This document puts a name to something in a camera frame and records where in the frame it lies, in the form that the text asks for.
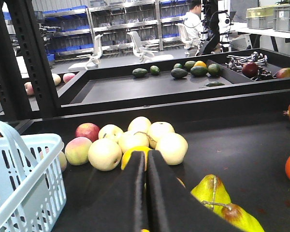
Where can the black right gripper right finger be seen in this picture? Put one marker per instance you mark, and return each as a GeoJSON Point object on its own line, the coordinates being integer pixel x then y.
{"type": "Point", "coordinates": [171, 207]}

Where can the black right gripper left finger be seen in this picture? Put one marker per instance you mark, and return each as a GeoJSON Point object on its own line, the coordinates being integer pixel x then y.
{"type": "Point", "coordinates": [104, 201]}

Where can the light blue plastic basket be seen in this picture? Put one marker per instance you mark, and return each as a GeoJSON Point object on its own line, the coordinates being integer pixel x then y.
{"type": "Point", "coordinates": [32, 192]}

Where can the pink apple back tray right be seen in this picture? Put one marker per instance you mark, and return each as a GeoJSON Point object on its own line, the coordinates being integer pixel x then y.
{"type": "Point", "coordinates": [68, 76]}

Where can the pale apple on back tray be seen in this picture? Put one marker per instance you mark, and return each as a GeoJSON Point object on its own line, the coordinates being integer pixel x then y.
{"type": "Point", "coordinates": [56, 79]}

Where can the white office chair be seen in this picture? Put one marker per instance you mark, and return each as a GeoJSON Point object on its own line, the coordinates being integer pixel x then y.
{"type": "Point", "coordinates": [93, 59]}

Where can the pink apple on back tray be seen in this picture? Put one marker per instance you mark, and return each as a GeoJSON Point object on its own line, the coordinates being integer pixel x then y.
{"type": "Point", "coordinates": [29, 89]}

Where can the person in white shirt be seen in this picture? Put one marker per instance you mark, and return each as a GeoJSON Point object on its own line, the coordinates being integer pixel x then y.
{"type": "Point", "coordinates": [193, 24]}

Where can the black upright rack post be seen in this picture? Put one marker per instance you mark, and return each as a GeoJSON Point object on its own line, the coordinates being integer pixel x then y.
{"type": "Point", "coordinates": [13, 98]}

